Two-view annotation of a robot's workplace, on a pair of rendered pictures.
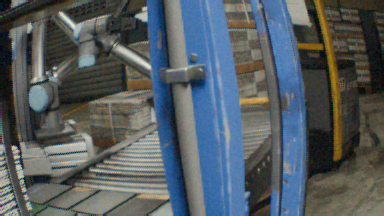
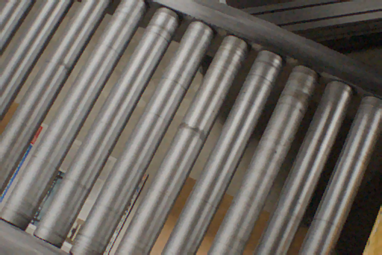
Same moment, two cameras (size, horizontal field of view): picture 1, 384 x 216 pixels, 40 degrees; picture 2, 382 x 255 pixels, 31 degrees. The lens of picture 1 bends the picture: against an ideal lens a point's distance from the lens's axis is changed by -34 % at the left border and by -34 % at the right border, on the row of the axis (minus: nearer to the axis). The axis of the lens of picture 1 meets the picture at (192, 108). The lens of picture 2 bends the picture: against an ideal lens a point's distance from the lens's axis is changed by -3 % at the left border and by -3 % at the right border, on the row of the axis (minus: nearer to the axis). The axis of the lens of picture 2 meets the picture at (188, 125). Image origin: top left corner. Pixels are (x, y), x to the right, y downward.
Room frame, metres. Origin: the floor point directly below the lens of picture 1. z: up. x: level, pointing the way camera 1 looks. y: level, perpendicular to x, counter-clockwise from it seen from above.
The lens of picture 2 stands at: (2.63, -0.48, 1.86)
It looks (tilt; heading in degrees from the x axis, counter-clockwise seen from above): 69 degrees down; 96
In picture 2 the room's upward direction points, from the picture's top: 1 degrees clockwise
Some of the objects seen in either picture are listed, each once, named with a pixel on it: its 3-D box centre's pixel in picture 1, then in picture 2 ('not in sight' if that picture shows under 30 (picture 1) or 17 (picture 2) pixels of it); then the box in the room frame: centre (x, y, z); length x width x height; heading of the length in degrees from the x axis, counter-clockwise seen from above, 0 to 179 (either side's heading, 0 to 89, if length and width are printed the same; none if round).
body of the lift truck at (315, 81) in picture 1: (324, 110); not in sight; (4.91, -1.01, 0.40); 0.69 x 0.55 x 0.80; 49
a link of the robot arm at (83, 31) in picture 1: (86, 30); not in sight; (2.52, 0.37, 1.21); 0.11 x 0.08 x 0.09; 82
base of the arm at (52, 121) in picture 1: (50, 118); not in sight; (2.69, 0.61, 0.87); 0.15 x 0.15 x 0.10
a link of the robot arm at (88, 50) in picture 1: (87, 53); not in sight; (2.54, 0.36, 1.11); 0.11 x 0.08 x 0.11; 172
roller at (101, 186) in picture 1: (133, 193); not in sight; (1.73, 0.17, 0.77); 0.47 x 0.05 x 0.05; 71
